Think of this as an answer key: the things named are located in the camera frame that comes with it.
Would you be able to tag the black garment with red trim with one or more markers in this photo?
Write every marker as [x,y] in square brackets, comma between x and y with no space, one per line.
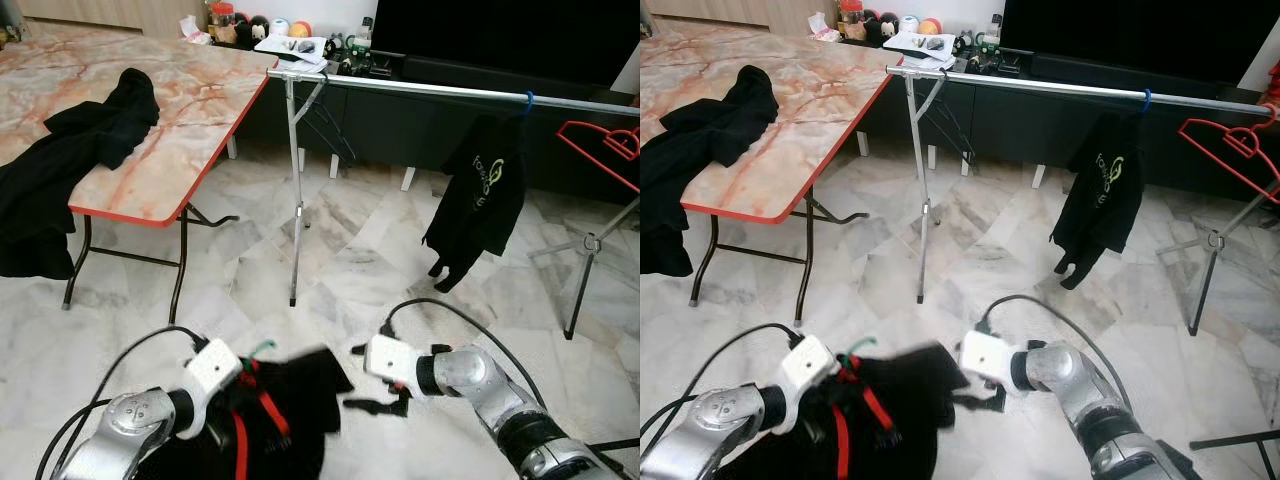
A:
[300,400]
[900,400]

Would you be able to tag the green plastic hanger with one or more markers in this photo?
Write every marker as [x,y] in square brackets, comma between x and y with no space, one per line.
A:
[863,342]
[262,345]

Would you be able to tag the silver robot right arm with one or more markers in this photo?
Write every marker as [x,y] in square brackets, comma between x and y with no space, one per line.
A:
[1070,375]
[470,375]

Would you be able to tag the red plastic hanger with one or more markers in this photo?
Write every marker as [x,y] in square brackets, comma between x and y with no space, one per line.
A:
[620,145]
[1245,145]

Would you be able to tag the black t-shirt with green logo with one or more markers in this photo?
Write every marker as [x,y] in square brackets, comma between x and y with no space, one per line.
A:
[480,210]
[1100,205]

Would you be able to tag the black television console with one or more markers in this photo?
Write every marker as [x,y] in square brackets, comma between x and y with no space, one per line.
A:
[400,140]
[1020,135]

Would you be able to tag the silver metal clothes rack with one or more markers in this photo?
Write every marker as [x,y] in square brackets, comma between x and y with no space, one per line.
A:
[420,88]
[1040,85]

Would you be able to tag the marble-top folding table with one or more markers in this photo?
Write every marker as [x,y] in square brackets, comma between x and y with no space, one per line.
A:
[180,130]
[800,130]

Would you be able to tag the small black tray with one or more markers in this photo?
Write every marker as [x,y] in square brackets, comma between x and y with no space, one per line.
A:
[383,65]
[1011,62]

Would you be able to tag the black soundbar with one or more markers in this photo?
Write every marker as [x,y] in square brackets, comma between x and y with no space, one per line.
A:
[480,72]
[1110,70]

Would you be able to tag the white paper stack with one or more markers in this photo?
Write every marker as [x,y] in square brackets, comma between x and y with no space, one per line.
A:
[290,55]
[917,52]

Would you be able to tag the small clear bottle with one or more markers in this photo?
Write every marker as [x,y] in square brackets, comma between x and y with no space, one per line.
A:
[994,31]
[366,33]

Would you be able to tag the plain black garment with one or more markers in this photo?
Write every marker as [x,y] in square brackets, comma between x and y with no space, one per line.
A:
[700,150]
[60,170]

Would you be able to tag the orange round plush toy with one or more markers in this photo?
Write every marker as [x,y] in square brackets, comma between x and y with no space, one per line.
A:
[929,26]
[300,29]

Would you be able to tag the black flat television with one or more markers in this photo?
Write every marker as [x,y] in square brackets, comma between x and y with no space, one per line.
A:
[500,35]
[1130,35]

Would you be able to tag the white round plush toy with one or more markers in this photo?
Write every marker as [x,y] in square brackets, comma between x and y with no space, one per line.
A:
[280,28]
[909,26]

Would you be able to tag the black round plush toy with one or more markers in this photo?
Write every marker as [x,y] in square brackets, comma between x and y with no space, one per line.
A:
[261,28]
[245,28]
[873,26]
[890,26]

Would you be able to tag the jar with red lid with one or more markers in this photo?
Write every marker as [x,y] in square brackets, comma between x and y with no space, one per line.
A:
[852,20]
[223,22]

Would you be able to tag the white tissue packet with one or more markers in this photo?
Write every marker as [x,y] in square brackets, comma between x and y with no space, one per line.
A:
[196,30]
[824,28]

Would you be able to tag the red laughing Buddha statue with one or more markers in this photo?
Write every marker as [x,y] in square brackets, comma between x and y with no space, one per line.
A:
[1272,85]

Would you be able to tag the beige wooden cabinet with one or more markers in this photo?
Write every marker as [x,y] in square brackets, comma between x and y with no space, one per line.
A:
[740,17]
[110,18]

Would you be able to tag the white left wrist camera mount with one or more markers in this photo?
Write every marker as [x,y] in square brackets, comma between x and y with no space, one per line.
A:
[212,365]
[808,362]

